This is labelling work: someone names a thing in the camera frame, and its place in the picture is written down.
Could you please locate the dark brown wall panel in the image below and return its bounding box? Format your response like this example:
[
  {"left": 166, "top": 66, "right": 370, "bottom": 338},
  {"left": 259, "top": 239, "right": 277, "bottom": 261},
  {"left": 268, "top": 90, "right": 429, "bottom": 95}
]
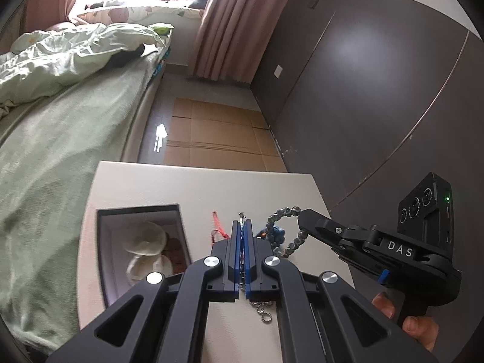
[{"left": 250, "top": 0, "right": 484, "bottom": 235}]

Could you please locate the flat cardboard sheet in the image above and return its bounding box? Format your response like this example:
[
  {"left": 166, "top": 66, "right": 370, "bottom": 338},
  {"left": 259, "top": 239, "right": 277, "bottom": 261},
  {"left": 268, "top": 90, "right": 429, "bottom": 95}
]
[{"left": 164, "top": 97, "right": 286, "bottom": 172}]

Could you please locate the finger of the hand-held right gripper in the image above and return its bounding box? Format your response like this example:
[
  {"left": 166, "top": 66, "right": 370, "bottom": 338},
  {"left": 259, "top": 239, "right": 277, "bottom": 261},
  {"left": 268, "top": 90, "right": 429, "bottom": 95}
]
[{"left": 298, "top": 208, "right": 364, "bottom": 253}]

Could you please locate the pale green duvet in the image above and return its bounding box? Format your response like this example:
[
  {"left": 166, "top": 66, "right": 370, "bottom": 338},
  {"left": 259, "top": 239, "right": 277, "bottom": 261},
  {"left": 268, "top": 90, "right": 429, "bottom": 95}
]
[{"left": 0, "top": 23, "right": 167, "bottom": 110}]

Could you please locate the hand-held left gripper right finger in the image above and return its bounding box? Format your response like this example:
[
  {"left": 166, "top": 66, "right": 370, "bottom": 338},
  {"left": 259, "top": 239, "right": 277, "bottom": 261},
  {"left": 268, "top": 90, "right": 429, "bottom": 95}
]
[{"left": 244, "top": 221, "right": 439, "bottom": 363}]

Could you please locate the black jewelry box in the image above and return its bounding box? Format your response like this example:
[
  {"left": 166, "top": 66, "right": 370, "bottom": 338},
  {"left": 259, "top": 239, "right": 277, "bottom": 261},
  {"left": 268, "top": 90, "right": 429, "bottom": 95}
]
[{"left": 96, "top": 204, "right": 195, "bottom": 307}]

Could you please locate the bear print window cushion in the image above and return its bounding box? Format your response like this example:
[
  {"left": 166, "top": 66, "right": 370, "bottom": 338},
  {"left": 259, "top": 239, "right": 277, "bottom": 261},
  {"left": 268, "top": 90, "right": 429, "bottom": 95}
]
[{"left": 77, "top": 4, "right": 205, "bottom": 27}]

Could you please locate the person's right hand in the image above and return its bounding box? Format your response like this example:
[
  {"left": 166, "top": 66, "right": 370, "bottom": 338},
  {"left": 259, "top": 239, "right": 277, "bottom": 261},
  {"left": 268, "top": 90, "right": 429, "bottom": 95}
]
[{"left": 371, "top": 294, "right": 440, "bottom": 353}]

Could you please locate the brown round pendant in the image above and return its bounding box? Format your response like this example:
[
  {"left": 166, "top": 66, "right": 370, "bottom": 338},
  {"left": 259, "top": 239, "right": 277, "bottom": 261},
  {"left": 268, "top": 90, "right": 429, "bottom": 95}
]
[{"left": 164, "top": 237, "right": 191, "bottom": 273}]

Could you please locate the silver chain necklace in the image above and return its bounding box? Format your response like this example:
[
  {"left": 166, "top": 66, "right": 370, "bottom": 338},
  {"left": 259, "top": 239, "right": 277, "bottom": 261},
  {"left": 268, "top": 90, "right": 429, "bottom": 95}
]
[{"left": 237, "top": 212, "right": 273, "bottom": 324}]

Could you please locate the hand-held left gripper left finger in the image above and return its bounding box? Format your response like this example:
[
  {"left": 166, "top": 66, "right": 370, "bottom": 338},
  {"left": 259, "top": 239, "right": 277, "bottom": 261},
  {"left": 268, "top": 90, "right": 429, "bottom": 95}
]
[{"left": 45, "top": 221, "right": 243, "bottom": 363}]

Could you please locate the translucent round pouch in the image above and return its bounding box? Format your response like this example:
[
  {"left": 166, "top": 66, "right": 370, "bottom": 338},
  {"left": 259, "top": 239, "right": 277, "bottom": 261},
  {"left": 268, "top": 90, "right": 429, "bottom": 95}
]
[
  {"left": 126, "top": 254, "right": 175, "bottom": 286},
  {"left": 123, "top": 222, "right": 168, "bottom": 257}
]

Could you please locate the bed with green sheet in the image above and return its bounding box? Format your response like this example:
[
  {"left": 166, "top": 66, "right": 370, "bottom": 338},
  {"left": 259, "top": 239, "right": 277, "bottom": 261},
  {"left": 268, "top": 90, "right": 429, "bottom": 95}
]
[{"left": 0, "top": 43, "right": 175, "bottom": 356}]

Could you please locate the white side table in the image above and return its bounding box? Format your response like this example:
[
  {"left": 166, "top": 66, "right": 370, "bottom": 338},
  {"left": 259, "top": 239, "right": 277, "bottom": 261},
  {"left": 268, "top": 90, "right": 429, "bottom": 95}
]
[{"left": 76, "top": 161, "right": 356, "bottom": 333}]

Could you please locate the black cloth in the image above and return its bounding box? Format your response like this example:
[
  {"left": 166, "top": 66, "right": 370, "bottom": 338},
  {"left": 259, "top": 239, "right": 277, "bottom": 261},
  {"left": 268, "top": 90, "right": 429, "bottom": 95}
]
[{"left": 110, "top": 43, "right": 146, "bottom": 69}]

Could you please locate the grey beaded bracelet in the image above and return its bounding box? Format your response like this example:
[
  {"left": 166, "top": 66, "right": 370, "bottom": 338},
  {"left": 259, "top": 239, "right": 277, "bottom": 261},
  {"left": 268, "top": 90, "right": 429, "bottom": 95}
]
[{"left": 267, "top": 206, "right": 309, "bottom": 258}]

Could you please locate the red string bracelet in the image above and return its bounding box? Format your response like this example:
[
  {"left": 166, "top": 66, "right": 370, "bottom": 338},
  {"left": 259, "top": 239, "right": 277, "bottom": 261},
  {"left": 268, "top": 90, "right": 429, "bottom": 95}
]
[{"left": 210, "top": 210, "right": 231, "bottom": 244}]

